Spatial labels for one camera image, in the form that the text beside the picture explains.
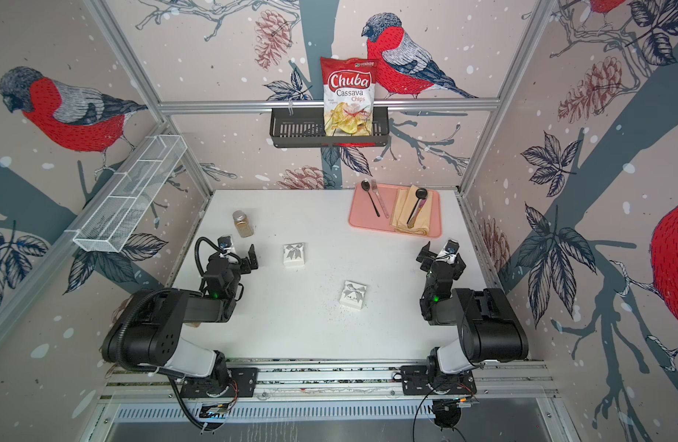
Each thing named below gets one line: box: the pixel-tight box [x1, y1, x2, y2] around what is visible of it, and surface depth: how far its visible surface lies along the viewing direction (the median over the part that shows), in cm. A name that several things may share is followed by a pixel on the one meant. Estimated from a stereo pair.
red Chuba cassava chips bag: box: [320, 57, 379, 137], surface depth 87 cm
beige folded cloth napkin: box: [391, 185, 432, 236], surface depth 113 cm
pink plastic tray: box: [348, 184, 443, 239], surface depth 116 cm
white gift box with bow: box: [282, 242, 305, 268], surface depth 99 cm
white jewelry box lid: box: [339, 279, 367, 311], surface depth 88 cm
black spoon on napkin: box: [407, 187, 429, 229], surface depth 117 cm
